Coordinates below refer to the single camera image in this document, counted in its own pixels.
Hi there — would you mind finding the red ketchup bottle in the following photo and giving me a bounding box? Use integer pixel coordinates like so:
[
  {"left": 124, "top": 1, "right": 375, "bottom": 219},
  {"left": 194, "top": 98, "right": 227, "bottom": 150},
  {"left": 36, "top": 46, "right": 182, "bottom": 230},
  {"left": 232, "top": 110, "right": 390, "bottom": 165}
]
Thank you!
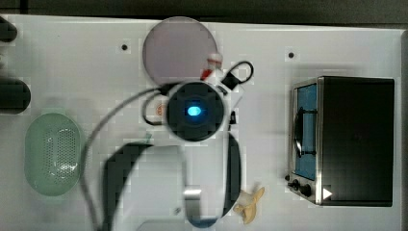
[{"left": 200, "top": 53, "right": 223, "bottom": 81}]

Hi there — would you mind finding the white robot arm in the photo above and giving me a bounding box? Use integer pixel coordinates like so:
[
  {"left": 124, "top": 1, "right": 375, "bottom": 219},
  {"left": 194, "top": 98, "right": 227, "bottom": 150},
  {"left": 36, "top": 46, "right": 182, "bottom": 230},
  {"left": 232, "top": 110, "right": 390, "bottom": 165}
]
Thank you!
[{"left": 100, "top": 81, "right": 243, "bottom": 231}]

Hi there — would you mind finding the green strainer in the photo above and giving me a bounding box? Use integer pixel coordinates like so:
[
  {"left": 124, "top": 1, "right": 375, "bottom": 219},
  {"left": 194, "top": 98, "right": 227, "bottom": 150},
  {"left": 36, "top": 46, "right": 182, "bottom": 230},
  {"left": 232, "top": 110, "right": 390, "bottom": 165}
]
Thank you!
[{"left": 24, "top": 113, "right": 82, "bottom": 196}]

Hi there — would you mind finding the orange slice toy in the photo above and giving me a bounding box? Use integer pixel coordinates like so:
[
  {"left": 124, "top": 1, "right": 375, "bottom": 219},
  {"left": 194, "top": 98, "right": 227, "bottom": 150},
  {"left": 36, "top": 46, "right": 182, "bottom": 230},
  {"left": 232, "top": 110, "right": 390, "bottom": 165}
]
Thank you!
[{"left": 155, "top": 103, "right": 166, "bottom": 118}]

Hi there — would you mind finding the grey round plate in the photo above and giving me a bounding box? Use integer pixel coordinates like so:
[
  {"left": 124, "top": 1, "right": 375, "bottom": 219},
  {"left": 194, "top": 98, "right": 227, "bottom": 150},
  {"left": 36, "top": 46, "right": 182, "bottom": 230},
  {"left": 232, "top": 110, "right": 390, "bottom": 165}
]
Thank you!
[{"left": 142, "top": 16, "right": 217, "bottom": 85}]

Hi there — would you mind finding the peeled banana toy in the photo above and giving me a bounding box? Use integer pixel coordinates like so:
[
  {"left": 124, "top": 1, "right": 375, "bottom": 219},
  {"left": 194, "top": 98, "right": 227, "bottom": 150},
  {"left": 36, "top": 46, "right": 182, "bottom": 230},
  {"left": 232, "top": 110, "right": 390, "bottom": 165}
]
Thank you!
[{"left": 233, "top": 187, "right": 265, "bottom": 224}]

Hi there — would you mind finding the silver toaster oven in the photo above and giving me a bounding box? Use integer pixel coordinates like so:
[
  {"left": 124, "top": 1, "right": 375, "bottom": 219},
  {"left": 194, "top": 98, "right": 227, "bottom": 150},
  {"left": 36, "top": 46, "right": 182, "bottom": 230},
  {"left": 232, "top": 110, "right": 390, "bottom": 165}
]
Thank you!
[{"left": 285, "top": 76, "right": 395, "bottom": 207}]

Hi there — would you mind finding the black cylinder holder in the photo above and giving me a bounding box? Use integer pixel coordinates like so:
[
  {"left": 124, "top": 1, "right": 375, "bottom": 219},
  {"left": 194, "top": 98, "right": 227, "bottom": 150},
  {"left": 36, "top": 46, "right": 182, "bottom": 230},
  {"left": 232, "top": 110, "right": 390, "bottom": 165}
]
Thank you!
[{"left": 0, "top": 78, "right": 31, "bottom": 115}]

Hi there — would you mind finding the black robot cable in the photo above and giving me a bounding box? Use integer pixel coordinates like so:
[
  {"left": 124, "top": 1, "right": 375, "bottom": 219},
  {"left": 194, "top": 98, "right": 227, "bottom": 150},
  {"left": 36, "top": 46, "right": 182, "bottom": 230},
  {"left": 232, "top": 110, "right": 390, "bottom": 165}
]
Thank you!
[{"left": 78, "top": 61, "right": 255, "bottom": 231}]

